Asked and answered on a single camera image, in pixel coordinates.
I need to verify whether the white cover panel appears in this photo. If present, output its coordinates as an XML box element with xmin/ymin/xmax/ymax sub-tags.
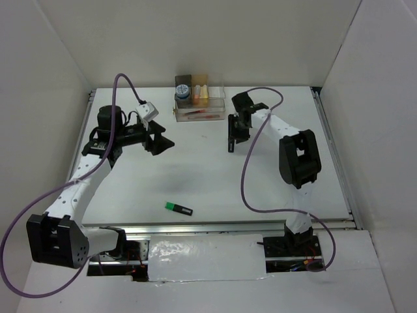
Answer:
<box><xmin>148</xmin><ymin>234</ymin><xmax>266</xmax><ymax>282</ymax></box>

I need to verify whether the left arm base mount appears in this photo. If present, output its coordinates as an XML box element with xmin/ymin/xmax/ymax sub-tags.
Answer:
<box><xmin>87</xmin><ymin>227</ymin><xmax>149</xmax><ymax>282</ymax></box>

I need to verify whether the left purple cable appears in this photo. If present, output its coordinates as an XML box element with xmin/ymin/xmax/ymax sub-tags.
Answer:
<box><xmin>0</xmin><ymin>72</ymin><xmax>147</xmax><ymax>299</ymax></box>

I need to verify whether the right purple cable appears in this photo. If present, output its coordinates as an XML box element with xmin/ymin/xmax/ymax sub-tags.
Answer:
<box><xmin>240</xmin><ymin>87</ymin><xmax>336</xmax><ymax>273</ymax></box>

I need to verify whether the blue tape roll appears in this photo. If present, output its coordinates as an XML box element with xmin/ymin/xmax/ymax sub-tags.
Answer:
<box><xmin>175</xmin><ymin>83</ymin><xmax>192</xmax><ymax>100</ymax></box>

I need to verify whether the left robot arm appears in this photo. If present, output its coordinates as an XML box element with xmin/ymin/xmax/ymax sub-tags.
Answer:
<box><xmin>26</xmin><ymin>102</ymin><xmax>174</xmax><ymax>269</ymax></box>

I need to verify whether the yellow black highlighter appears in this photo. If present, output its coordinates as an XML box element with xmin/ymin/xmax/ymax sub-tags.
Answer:
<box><xmin>227</xmin><ymin>139</ymin><xmax>235</xmax><ymax>153</ymax></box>

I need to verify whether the green black highlighter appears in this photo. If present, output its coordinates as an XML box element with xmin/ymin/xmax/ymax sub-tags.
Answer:
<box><xmin>165</xmin><ymin>202</ymin><xmax>193</xmax><ymax>216</ymax></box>

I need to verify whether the red gel pen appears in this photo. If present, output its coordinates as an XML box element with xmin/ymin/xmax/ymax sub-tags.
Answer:
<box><xmin>187</xmin><ymin>114</ymin><xmax>222</xmax><ymax>121</ymax></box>

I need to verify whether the aluminium frame rail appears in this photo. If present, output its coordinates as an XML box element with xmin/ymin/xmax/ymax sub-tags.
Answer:
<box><xmin>83</xmin><ymin>86</ymin><xmax>356</xmax><ymax>233</ymax></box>

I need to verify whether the clear red pen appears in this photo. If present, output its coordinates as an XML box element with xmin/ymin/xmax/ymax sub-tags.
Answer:
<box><xmin>183</xmin><ymin>110</ymin><xmax>208</xmax><ymax>116</ymax></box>

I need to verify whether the tan compartment box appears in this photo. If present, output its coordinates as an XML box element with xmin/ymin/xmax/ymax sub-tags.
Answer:
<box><xmin>192</xmin><ymin>74</ymin><xmax>209</xmax><ymax>108</ymax></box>

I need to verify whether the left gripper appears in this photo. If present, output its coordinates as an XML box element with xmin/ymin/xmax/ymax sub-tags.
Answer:
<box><xmin>115</xmin><ymin>119</ymin><xmax>175</xmax><ymax>156</ymax></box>

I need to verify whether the dark grey compartment box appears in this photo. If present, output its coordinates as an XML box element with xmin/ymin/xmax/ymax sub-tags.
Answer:
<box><xmin>175</xmin><ymin>75</ymin><xmax>192</xmax><ymax>109</ymax></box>

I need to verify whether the purple cable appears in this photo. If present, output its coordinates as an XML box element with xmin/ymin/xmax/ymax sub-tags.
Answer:
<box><xmin>0</xmin><ymin>72</ymin><xmax>147</xmax><ymax>299</ymax></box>
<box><xmin>240</xmin><ymin>87</ymin><xmax>336</xmax><ymax>273</ymax></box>

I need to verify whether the orange grey highlighter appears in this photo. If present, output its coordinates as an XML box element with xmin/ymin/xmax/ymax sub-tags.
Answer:
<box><xmin>194</xmin><ymin>85</ymin><xmax>201</xmax><ymax>99</ymax></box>

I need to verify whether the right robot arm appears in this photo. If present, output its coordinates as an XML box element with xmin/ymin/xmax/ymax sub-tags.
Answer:
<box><xmin>227</xmin><ymin>91</ymin><xmax>322</xmax><ymax>256</ymax></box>

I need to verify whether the clear plastic organizer tray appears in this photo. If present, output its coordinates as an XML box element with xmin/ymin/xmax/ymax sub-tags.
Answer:
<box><xmin>173</xmin><ymin>73</ymin><xmax>225</xmax><ymax>122</ymax></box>

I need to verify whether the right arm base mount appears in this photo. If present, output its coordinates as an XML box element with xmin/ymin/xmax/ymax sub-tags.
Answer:
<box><xmin>257</xmin><ymin>230</ymin><xmax>324</xmax><ymax>273</ymax></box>

